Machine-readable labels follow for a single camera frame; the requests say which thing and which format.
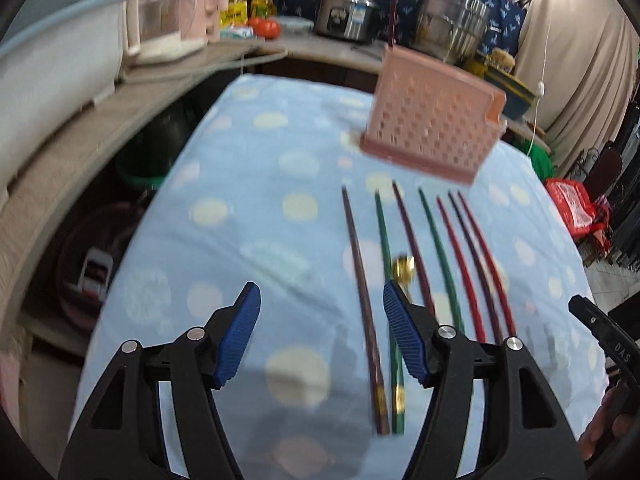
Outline green chopstick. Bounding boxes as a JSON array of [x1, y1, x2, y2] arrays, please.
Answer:
[[418, 188, 464, 333], [374, 191, 406, 434]]

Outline gold flower spoon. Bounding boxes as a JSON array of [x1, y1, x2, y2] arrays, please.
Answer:
[[392, 255, 416, 301]]

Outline red chopstick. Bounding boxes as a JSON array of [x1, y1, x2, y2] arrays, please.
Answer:
[[436, 198, 486, 342], [458, 192, 518, 337]]

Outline dark maroon chopstick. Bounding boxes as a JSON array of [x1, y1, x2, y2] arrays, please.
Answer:
[[448, 192, 502, 344]]

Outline purple chopstick gold band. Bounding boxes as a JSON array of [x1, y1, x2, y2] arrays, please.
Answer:
[[341, 185, 390, 436]]

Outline person right hand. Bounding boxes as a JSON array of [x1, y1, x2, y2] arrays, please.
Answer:
[[577, 382, 634, 460]]

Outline red plastic bag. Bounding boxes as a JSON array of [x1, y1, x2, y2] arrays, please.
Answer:
[[544, 178, 612, 256]]

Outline blue planet tablecloth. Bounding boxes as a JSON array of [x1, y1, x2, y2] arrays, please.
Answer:
[[77, 75, 606, 479]]

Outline dark metal chair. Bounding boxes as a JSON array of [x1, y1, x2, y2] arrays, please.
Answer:
[[570, 141, 623, 200]]

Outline green plastic bag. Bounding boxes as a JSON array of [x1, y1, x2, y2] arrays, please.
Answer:
[[512, 136, 555, 183]]

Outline pink perforated utensil basket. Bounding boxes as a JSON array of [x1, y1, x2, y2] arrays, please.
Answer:
[[359, 46, 506, 185]]

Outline stacked yellow blue basins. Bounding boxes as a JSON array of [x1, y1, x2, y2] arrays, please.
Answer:
[[462, 53, 536, 120]]

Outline loofah sponge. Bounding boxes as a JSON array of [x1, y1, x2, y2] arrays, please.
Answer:
[[487, 48, 515, 73]]

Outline blue tissue packet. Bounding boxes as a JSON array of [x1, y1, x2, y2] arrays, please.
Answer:
[[220, 26, 255, 40]]

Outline beige curtain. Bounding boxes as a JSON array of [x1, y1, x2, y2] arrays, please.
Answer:
[[511, 0, 639, 174]]

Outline red tomato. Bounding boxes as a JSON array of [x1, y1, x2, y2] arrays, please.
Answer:
[[247, 18, 282, 40]]

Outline stainless steel steamer pot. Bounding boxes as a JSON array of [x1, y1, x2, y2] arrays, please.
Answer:
[[411, 0, 490, 66]]

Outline clear food container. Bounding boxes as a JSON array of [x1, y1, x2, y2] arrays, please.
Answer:
[[273, 16, 314, 37]]

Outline white dish drainer box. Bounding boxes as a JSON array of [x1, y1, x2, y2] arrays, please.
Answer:
[[1, 0, 125, 202]]

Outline yellow label bottle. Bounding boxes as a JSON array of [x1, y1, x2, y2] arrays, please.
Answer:
[[219, 0, 248, 29]]

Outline silver rice cooker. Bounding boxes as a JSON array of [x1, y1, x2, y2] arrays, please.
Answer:
[[314, 0, 380, 44]]

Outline white power cable switch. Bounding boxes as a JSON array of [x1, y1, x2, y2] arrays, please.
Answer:
[[526, 23, 551, 157]]

